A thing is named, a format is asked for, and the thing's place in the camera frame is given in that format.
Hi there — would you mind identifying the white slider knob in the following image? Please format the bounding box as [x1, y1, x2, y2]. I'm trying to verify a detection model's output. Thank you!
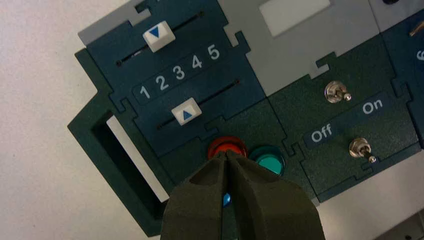
[142, 20, 176, 53]
[171, 97, 203, 127]

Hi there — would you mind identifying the teal and grey modular box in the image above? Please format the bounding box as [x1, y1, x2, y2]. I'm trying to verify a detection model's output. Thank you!
[67, 0, 424, 238]

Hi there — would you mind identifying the green round push button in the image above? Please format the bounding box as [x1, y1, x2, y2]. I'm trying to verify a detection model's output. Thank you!
[249, 145, 286, 176]

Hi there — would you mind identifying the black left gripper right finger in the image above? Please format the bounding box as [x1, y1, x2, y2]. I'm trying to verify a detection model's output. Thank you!
[227, 150, 327, 240]

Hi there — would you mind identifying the red round push button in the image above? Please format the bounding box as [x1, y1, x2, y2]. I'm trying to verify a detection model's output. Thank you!
[207, 136, 249, 159]

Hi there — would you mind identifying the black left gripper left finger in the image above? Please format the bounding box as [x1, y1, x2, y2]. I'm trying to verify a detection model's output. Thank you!
[160, 150, 229, 240]

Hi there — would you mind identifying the metal toggle switch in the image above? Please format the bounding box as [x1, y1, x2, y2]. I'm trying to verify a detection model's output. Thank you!
[348, 137, 378, 164]
[324, 80, 353, 105]

